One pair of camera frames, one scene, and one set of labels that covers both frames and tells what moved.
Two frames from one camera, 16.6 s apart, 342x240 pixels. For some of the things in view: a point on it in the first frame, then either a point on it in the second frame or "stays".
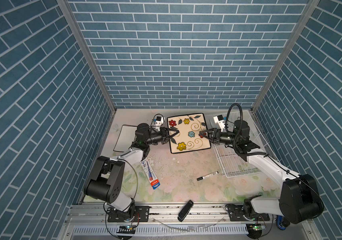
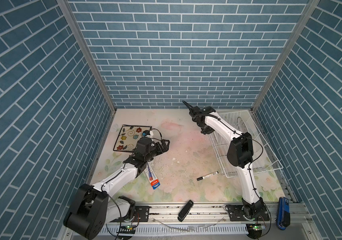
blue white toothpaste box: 150,174 stays
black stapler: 185,210 stays
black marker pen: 207,175 stays
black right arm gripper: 214,139 -> 203,132
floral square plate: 189,126 -> 129,136
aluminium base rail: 207,221 stays
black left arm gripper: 163,136 -> 165,148
